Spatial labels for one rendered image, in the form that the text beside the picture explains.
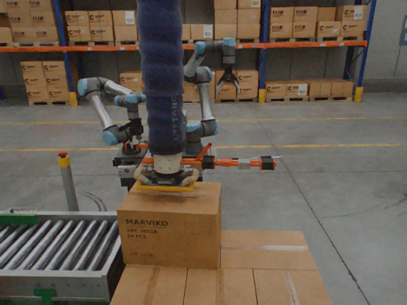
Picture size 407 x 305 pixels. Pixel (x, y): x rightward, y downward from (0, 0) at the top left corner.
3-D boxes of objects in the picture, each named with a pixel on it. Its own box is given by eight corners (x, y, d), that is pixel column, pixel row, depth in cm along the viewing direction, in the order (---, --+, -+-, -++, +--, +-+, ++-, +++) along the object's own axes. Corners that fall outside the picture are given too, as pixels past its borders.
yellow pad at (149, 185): (135, 189, 181) (135, 182, 179) (140, 182, 190) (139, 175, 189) (193, 192, 178) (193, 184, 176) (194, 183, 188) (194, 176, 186)
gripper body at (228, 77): (223, 84, 198) (223, 64, 193) (222, 81, 206) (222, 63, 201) (234, 83, 198) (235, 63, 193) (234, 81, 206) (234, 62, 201)
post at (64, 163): (78, 260, 280) (56, 159, 243) (81, 255, 287) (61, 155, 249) (85, 260, 280) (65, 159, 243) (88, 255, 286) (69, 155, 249)
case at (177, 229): (123, 264, 197) (116, 209, 182) (142, 227, 234) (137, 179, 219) (217, 269, 190) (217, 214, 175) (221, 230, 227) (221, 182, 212)
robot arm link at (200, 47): (174, 72, 237) (196, 35, 193) (187, 72, 241) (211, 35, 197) (178, 86, 235) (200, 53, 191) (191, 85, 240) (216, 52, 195)
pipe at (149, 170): (136, 182, 182) (135, 174, 180) (147, 166, 205) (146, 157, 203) (193, 184, 179) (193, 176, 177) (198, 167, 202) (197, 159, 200)
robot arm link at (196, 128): (183, 138, 242) (182, 121, 237) (198, 135, 248) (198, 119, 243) (189, 142, 232) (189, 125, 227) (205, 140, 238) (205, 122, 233)
